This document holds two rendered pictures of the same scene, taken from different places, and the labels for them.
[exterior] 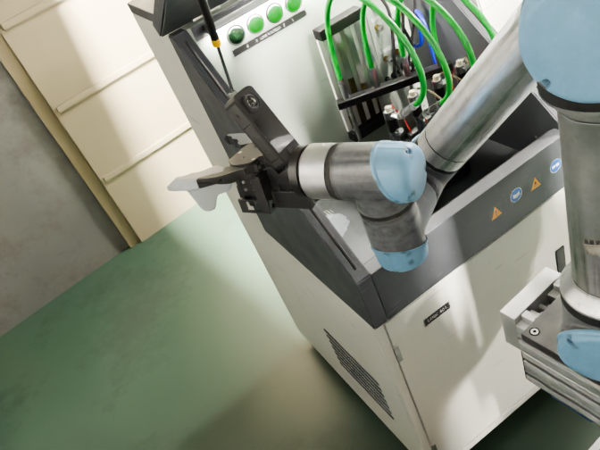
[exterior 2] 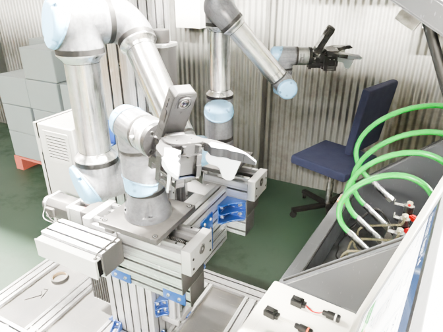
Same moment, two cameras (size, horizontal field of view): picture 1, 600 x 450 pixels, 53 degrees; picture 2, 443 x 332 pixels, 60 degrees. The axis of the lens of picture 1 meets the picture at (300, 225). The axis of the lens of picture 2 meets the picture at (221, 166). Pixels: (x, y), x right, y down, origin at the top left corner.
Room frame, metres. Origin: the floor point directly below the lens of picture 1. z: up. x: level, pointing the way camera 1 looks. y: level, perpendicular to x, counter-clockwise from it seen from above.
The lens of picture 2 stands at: (1.68, -1.37, 1.71)
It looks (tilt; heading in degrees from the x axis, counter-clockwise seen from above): 26 degrees down; 139
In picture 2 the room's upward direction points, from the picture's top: straight up
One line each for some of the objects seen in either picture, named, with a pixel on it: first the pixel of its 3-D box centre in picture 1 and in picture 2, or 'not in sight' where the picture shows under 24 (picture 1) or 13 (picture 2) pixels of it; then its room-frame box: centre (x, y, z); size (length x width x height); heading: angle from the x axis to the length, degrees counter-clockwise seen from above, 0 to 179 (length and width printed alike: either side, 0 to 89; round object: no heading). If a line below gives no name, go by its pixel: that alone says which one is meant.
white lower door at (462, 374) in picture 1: (500, 334); not in sight; (1.07, -0.39, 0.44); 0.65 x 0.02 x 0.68; 107
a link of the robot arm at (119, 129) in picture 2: not in sight; (134, 127); (0.99, -1.01, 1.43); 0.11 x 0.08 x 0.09; 176
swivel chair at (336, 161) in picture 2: not in sight; (337, 153); (0.24, 1.04, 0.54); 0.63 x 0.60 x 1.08; 23
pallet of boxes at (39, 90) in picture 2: not in sight; (83, 107); (-1.93, -0.02, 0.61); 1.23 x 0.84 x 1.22; 22
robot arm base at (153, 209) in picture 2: not in sight; (147, 199); (0.73, -0.86, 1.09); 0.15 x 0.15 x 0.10
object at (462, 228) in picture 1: (472, 220); (321, 247); (1.08, -0.39, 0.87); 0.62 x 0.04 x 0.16; 107
